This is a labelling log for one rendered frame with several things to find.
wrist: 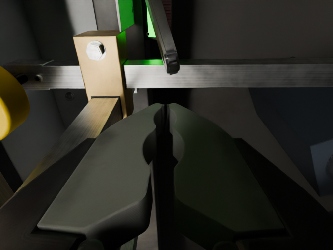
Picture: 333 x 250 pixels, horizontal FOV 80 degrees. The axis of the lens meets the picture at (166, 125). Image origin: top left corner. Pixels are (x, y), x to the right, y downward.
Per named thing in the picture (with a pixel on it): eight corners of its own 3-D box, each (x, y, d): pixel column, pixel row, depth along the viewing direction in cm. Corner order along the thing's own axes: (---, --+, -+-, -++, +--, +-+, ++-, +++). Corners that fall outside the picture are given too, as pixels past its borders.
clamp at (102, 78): (130, 30, 26) (122, 35, 22) (138, 119, 33) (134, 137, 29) (83, 30, 26) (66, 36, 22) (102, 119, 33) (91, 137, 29)
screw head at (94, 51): (104, 40, 22) (101, 42, 21) (107, 59, 23) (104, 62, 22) (85, 40, 22) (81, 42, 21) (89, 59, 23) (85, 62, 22)
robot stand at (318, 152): (293, 55, 102) (415, 111, 51) (300, 96, 113) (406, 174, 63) (244, 78, 108) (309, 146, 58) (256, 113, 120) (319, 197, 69)
